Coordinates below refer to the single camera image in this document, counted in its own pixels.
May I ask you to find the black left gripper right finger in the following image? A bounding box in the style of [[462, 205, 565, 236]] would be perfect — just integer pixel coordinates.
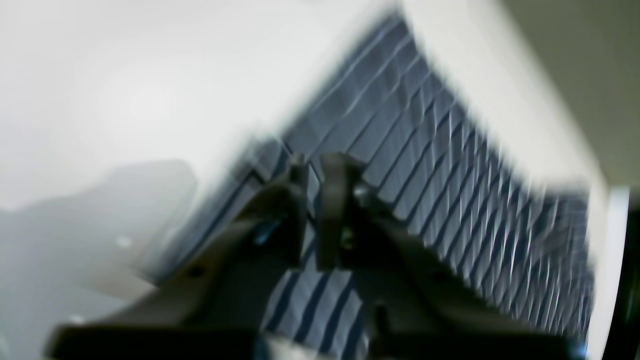
[[316, 153, 583, 360]]

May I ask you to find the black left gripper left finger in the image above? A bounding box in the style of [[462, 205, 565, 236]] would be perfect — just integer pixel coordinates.
[[45, 154, 308, 360]]

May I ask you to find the navy white striped T-shirt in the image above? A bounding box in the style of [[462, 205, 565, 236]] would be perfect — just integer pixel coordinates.
[[150, 13, 594, 360]]

